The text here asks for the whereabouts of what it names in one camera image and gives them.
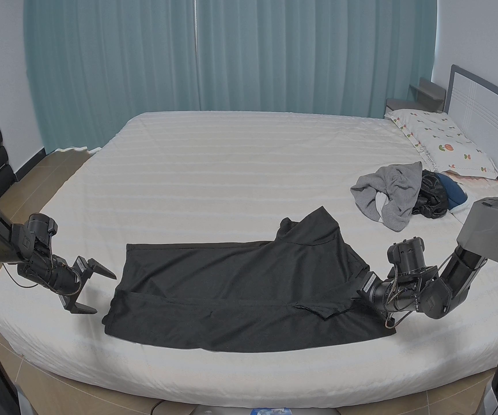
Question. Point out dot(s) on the dark blue garment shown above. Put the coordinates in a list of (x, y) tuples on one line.
[(454, 190)]

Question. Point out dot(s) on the black shiny garment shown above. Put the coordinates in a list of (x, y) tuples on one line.
[(430, 197)]

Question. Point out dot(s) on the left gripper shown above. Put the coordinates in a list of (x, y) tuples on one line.
[(69, 279)]

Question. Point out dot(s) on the blue-green curtain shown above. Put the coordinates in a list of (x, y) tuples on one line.
[(110, 58), (318, 37)]

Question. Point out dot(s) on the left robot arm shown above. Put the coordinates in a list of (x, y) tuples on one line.
[(4, 240)]

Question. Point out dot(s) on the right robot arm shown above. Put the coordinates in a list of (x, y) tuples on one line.
[(452, 283)]

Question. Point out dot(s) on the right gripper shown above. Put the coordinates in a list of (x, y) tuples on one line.
[(380, 294)]

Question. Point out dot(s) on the grey garment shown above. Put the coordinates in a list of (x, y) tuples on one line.
[(400, 184)]

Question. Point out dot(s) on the grey bedside table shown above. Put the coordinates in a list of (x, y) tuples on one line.
[(426, 89)]

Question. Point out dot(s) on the bed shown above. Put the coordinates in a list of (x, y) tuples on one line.
[(231, 167)]

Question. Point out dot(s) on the white printed pillow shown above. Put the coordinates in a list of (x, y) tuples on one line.
[(443, 141)]

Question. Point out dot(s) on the black T-shirt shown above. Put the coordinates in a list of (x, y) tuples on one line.
[(231, 296)]

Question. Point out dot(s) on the small white garment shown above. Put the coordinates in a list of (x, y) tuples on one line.
[(382, 205)]

